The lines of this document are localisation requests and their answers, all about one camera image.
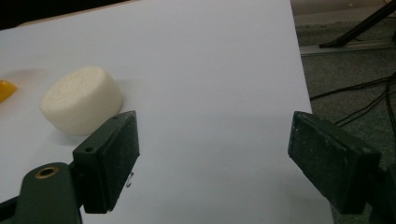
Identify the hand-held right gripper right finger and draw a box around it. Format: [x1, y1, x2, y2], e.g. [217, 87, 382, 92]
[287, 110, 383, 216]

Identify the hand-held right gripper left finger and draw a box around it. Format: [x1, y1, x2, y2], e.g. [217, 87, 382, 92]
[72, 110, 141, 215]

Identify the cream cylindrical foam block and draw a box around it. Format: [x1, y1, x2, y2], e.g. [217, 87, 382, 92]
[39, 65, 125, 136]

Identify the yellow rounded object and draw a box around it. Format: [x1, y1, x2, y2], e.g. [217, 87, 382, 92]
[0, 79, 19, 105]

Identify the black metal stand leg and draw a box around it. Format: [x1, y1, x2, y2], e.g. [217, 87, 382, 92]
[318, 0, 396, 49]

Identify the black cable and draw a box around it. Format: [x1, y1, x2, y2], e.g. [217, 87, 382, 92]
[309, 74, 396, 102]
[334, 81, 396, 128]

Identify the grey metal floor rail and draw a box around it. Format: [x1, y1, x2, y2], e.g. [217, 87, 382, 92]
[299, 39, 396, 58]

